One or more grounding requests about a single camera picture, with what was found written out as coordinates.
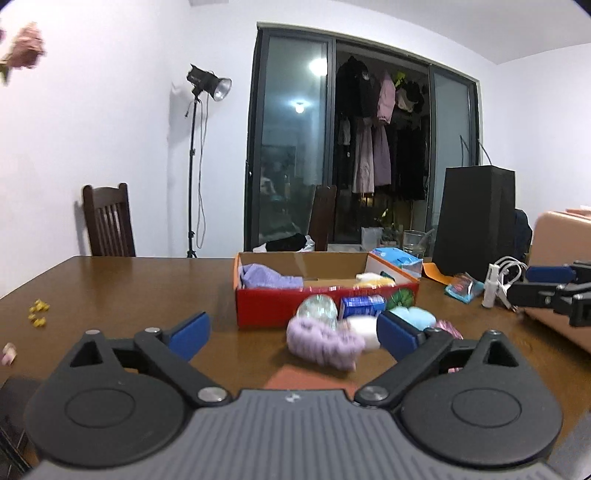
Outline hanging black coat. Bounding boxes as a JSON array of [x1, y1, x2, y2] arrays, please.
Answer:
[[335, 56, 370, 118]]

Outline clear plastic ball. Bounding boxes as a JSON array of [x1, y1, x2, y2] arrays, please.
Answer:
[[297, 295, 339, 330]]

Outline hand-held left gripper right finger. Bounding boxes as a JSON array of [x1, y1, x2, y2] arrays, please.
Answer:
[[355, 311, 525, 409]]

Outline blue tissue packet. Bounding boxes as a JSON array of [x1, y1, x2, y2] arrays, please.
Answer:
[[369, 248, 424, 280]]

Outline hanging pink dress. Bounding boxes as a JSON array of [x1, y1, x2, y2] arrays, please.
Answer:
[[353, 117, 376, 193]]

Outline dark bag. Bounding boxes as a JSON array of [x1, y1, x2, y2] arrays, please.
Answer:
[[514, 209, 534, 264]]

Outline hanging pink jacket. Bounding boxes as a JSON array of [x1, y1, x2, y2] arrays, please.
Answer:
[[378, 71, 397, 125]]

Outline clear drinking glass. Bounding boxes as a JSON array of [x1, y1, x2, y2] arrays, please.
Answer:
[[403, 230, 428, 258]]

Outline purple fluffy headband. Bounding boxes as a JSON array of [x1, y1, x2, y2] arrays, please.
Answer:
[[286, 318, 365, 371]]

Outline white round puff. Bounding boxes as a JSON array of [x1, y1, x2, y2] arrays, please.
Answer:
[[344, 315, 382, 352]]

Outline black framed sliding glass door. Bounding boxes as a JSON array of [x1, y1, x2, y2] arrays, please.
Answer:
[[244, 21, 481, 252]]

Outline green soft item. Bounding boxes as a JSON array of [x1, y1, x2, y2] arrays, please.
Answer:
[[387, 290, 419, 311]]

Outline red cardboard box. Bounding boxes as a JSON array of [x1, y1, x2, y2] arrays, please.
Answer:
[[233, 251, 421, 329]]

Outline hanging purple dress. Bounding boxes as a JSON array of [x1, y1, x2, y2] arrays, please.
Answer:
[[373, 124, 392, 186]]

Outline pink satin scrunchie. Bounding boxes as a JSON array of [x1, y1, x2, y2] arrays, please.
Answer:
[[434, 319, 464, 340]]

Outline dark wooden slatted chair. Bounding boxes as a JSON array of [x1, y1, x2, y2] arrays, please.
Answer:
[[82, 183, 136, 257]]

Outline light blue plush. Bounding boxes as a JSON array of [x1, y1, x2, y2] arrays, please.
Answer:
[[390, 305, 437, 332]]

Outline pink flowers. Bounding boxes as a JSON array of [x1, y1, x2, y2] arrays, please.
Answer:
[[0, 23, 47, 86]]

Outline black folded cloth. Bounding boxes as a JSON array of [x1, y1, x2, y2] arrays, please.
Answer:
[[266, 234, 308, 252]]

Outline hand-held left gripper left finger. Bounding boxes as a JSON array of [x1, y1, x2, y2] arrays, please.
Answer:
[[69, 311, 232, 408]]

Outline white cloth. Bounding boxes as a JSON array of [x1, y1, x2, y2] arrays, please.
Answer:
[[253, 235, 316, 253]]

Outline studio light on stand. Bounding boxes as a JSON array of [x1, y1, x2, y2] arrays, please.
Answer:
[[185, 64, 233, 258]]

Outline purple towel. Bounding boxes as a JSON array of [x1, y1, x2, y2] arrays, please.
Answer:
[[240, 263, 304, 291]]

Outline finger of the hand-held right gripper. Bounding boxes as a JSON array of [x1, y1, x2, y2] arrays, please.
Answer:
[[525, 261, 591, 285], [507, 281, 573, 309]]

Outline orange paper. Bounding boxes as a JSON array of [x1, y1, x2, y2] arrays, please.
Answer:
[[422, 262, 455, 286]]

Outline blue snack packet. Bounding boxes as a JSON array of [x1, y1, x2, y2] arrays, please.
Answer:
[[444, 272, 485, 304]]

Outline pink suitcase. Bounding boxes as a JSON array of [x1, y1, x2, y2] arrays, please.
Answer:
[[524, 210, 591, 354]]

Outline black paper bag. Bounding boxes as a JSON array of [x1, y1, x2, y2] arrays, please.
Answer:
[[433, 135, 516, 283]]

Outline small blue carton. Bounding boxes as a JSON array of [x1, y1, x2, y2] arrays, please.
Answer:
[[339, 294, 386, 320]]

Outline hanging black clothes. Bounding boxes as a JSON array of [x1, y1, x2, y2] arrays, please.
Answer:
[[392, 120, 428, 200]]

